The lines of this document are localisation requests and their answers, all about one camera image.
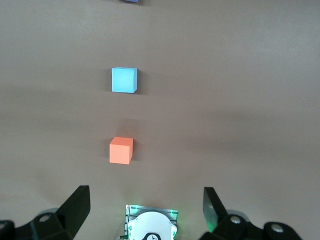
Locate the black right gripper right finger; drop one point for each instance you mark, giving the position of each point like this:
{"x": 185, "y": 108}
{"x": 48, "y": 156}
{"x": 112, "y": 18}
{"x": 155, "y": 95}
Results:
{"x": 215, "y": 215}

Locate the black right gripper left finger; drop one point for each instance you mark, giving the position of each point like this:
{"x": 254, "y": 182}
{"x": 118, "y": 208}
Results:
{"x": 72, "y": 212}

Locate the blue foam block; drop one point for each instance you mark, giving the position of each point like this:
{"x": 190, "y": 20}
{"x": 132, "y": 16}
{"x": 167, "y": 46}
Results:
{"x": 123, "y": 80}

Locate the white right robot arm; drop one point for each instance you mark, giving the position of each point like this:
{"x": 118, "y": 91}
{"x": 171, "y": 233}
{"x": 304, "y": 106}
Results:
{"x": 152, "y": 225}

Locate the orange foam block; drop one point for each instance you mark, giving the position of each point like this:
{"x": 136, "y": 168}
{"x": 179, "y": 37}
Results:
{"x": 120, "y": 152}

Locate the purple foam block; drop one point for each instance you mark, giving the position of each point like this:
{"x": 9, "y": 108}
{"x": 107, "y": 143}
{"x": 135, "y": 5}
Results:
{"x": 133, "y": 1}

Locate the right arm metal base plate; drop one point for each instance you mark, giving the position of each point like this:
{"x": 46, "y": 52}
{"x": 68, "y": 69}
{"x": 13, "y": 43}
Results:
{"x": 155, "y": 208}

